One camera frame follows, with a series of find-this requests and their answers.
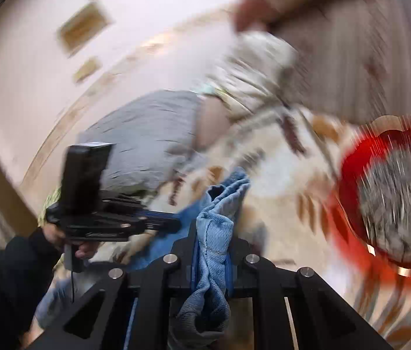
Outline blue denim jeans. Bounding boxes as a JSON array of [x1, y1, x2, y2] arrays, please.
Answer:
[[34, 167, 252, 350]]

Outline black sleeve left forearm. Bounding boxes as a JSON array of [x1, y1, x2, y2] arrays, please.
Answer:
[[0, 227, 61, 349]]

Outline person left hand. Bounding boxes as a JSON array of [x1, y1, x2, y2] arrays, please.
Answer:
[[42, 224, 100, 259]]

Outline green floral cloth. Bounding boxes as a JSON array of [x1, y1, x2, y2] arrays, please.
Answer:
[[37, 186, 61, 227]]

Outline red plastic basket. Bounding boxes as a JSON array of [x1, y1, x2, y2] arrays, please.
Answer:
[[329, 115, 411, 284]]

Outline grey quilted pillow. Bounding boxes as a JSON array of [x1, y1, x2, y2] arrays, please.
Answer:
[[76, 88, 234, 198]]

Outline black white patterned cloth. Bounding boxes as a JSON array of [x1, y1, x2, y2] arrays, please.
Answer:
[[357, 146, 411, 263]]

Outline leaf pattern beige blanket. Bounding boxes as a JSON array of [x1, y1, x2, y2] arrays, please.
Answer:
[[23, 105, 411, 350]]

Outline cream crumpled cloth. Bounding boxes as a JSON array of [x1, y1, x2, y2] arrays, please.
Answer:
[[196, 31, 298, 121]]

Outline striped floral bedsheet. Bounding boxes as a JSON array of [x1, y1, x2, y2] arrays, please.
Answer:
[[273, 0, 411, 124]]

